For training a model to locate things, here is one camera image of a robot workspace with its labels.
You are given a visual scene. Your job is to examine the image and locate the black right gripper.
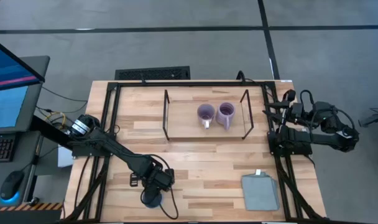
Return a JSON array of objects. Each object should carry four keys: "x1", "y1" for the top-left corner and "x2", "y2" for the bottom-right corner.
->
[{"x1": 262, "y1": 102, "x2": 305, "y2": 125}]

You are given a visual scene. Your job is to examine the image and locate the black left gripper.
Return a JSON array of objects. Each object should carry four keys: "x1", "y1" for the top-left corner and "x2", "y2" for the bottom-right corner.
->
[{"x1": 142, "y1": 164, "x2": 176, "y2": 205}]

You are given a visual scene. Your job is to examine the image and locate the blue-grey mug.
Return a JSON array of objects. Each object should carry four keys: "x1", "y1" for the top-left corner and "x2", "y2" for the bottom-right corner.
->
[{"x1": 143, "y1": 194, "x2": 164, "y2": 209}]

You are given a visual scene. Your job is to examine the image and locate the ribbed purple mug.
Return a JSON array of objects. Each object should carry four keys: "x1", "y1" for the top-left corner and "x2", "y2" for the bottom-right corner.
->
[{"x1": 215, "y1": 101, "x2": 236, "y2": 131}]

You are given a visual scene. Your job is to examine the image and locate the pink cup with white handle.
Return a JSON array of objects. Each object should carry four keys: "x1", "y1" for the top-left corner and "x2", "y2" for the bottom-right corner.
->
[{"x1": 196, "y1": 103, "x2": 216, "y2": 130}]

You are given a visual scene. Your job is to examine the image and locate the folded grey cloth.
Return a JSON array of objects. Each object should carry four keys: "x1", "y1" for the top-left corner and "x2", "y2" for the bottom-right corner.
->
[{"x1": 241, "y1": 169, "x2": 280, "y2": 212}]

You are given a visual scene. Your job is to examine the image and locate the white box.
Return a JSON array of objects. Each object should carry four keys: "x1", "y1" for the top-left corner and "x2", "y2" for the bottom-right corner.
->
[{"x1": 57, "y1": 144, "x2": 74, "y2": 168}]

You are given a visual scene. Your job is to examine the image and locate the black floor vent grille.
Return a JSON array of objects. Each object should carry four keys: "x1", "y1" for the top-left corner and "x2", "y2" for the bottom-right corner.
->
[{"x1": 114, "y1": 65, "x2": 191, "y2": 81}]

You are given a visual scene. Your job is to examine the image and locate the black desk support bar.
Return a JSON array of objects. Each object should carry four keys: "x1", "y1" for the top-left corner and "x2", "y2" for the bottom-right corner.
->
[{"x1": 30, "y1": 114, "x2": 73, "y2": 147}]

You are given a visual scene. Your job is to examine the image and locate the grey desk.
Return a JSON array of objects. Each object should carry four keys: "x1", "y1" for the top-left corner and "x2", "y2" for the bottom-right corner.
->
[{"x1": 0, "y1": 129, "x2": 42, "y2": 215}]

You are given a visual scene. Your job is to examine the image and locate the black computer mouse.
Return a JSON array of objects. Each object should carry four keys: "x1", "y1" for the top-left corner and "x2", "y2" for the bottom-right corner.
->
[{"x1": 0, "y1": 170, "x2": 25, "y2": 201}]

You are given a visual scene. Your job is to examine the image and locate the black keyboard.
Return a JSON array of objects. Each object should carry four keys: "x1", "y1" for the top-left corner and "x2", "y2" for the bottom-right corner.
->
[{"x1": 0, "y1": 133, "x2": 18, "y2": 164}]

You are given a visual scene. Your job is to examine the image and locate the grey-framed computer monitor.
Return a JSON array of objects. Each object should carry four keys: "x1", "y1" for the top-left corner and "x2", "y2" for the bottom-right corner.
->
[{"x1": 0, "y1": 55, "x2": 51, "y2": 134}]

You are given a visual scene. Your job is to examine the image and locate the black-framed computer monitor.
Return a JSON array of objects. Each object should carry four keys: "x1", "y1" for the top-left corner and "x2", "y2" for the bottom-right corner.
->
[{"x1": 0, "y1": 36, "x2": 46, "y2": 93}]

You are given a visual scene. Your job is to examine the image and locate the black wire rack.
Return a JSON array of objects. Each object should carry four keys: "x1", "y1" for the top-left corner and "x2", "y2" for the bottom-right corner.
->
[{"x1": 162, "y1": 89, "x2": 254, "y2": 141}]

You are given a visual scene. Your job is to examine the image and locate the black metal table frame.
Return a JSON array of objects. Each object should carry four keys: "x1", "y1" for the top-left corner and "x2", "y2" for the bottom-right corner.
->
[{"x1": 63, "y1": 80, "x2": 328, "y2": 223}]

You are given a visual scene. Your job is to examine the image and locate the black cable bundle on floor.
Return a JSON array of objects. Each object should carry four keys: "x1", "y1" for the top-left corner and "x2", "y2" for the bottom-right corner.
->
[{"x1": 358, "y1": 107, "x2": 378, "y2": 128}]

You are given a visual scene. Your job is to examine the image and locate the yellow cable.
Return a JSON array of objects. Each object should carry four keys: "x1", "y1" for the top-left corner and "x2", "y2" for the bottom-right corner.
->
[{"x1": 45, "y1": 111, "x2": 67, "y2": 129}]

